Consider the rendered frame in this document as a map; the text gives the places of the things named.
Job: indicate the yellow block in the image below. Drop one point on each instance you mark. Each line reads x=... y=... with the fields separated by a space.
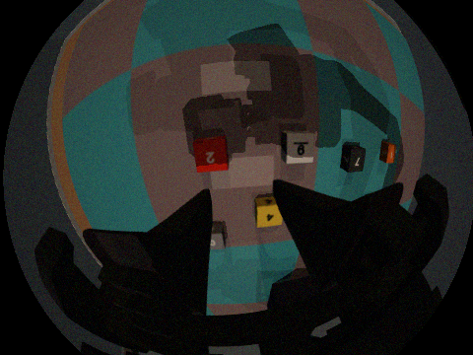
x=266 y=212

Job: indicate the red block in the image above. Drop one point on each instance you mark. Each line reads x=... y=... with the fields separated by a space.
x=211 y=154

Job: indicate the orange block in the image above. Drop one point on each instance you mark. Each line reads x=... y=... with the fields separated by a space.
x=387 y=153

